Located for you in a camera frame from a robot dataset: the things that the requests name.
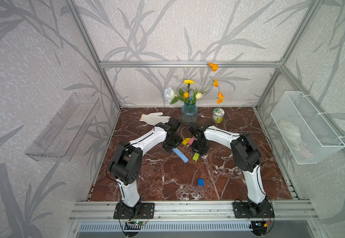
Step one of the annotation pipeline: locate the lime green block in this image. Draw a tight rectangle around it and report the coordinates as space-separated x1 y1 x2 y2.
193 153 200 161

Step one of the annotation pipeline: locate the pink rectangular block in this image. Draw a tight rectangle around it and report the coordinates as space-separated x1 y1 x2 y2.
188 137 196 145

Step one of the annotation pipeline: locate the yellow rectangular block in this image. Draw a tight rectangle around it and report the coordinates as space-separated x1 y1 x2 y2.
182 138 191 146

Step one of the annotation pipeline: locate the light blue slanted block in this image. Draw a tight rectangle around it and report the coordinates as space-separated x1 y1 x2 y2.
179 154 189 163

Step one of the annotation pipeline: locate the dark blue cube block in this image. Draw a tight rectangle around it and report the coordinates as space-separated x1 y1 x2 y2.
198 178 204 186

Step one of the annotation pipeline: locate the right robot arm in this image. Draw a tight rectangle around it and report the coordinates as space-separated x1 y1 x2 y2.
189 123 275 219

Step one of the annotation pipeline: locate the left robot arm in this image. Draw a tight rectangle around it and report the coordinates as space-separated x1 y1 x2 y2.
108 118 183 209

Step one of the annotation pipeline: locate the white knit glove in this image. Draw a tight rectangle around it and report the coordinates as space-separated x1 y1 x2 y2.
139 112 170 126

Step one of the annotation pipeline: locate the blue glass vase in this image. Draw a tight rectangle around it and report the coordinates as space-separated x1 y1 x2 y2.
181 103 198 125

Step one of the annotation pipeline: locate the small green tin can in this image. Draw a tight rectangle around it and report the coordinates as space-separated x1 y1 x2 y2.
212 108 225 124

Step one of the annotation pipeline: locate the artificial flower bouquet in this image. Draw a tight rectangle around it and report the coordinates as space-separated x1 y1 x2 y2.
163 62 225 105

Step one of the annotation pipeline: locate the left controller board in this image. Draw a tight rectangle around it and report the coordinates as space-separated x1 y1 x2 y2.
125 221 148 230

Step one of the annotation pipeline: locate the controller board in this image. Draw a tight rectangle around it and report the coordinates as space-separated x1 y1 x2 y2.
125 221 148 230
249 221 270 237

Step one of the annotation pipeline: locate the right controller board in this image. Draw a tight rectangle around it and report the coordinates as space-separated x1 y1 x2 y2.
249 221 270 237

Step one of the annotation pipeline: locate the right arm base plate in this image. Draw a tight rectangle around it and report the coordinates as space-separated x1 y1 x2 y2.
232 199 275 219

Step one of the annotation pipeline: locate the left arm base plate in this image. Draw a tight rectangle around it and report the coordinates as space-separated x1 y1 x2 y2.
113 202 155 220

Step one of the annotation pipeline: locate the white wire mesh basket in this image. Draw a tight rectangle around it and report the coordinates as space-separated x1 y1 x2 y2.
271 91 345 165

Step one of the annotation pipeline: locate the clear acrylic wall shelf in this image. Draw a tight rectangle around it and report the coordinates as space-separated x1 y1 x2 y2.
24 93 101 162

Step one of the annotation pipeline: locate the aluminium front rail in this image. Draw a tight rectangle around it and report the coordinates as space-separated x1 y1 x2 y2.
68 200 319 222

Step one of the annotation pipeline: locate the aluminium cage frame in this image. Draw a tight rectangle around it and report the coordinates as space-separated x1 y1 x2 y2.
65 0 345 167

